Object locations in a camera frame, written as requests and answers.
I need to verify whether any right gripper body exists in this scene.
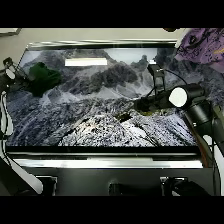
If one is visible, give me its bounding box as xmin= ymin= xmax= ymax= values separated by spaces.
xmin=134 ymin=95 xmax=158 ymax=113

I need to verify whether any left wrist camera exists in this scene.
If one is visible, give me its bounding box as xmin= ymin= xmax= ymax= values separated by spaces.
xmin=2 ymin=57 xmax=15 ymax=70

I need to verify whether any purple printed garment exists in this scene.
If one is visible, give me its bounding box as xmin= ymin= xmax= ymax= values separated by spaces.
xmin=174 ymin=28 xmax=224 ymax=74

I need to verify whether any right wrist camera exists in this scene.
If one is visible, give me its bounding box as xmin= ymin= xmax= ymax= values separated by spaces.
xmin=147 ymin=63 xmax=167 ymax=98

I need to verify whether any silver frame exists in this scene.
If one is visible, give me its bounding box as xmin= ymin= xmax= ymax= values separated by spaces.
xmin=6 ymin=151 xmax=214 ymax=197

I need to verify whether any dark green garment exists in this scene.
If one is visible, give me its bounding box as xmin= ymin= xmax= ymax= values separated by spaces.
xmin=27 ymin=62 xmax=63 ymax=98

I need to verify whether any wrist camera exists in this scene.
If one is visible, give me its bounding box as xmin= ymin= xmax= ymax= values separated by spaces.
xmin=147 ymin=63 xmax=167 ymax=98
xmin=2 ymin=57 xmax=15 ymax=70

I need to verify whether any black cable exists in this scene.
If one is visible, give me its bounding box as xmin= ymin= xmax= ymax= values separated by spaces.
xmin=162 ymin=68 xmax=189 ymax=88

